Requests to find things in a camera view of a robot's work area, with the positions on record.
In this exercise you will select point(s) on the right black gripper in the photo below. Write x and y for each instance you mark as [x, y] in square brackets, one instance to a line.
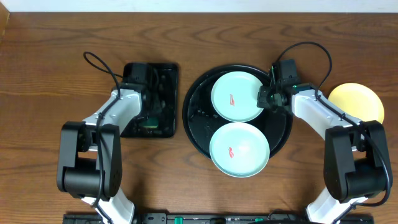
[262, 101]

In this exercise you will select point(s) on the light green plate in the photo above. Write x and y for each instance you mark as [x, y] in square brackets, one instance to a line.
[239, 150]
[234, 96]

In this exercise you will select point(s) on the yellow plate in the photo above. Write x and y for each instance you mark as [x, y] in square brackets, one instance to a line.
[359, 101]

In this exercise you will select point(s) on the green yellow sponge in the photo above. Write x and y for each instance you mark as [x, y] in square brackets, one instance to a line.
[149, 123]

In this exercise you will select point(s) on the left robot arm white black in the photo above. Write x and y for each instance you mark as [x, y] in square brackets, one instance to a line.
[89, 162]

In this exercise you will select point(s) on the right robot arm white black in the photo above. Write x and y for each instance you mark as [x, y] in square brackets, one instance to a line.
[357, 170]

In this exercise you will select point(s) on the black round tray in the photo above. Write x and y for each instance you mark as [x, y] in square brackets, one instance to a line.
[200, 120]

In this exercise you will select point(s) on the black rectangular tray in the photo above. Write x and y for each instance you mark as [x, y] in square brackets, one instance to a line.
[158, 100]

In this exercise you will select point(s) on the light green plate front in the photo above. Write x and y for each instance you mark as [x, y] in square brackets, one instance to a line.
[239, 150]

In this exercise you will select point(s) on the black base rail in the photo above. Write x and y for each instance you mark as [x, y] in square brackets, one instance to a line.
[163, 218]

